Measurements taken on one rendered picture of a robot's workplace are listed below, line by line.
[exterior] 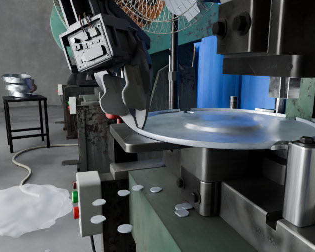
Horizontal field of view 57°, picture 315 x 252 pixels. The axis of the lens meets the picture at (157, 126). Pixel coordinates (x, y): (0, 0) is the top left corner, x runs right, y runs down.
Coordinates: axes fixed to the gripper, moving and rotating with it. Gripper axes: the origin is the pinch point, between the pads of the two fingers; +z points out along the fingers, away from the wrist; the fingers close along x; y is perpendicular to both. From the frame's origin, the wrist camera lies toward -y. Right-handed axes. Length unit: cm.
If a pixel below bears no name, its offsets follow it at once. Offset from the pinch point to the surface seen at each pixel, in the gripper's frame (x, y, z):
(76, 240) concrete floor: -95, -67, 51
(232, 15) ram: 15.3, -10.5, -11.4
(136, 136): 0.5, 3.0, 1.8
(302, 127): 20.4, -12.2, 8.4
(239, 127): 12.6, -5.2, 5.1
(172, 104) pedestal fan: -32, -89, -1
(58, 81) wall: -443, -474, -125
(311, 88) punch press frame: 23.8, -38.0, 4.9
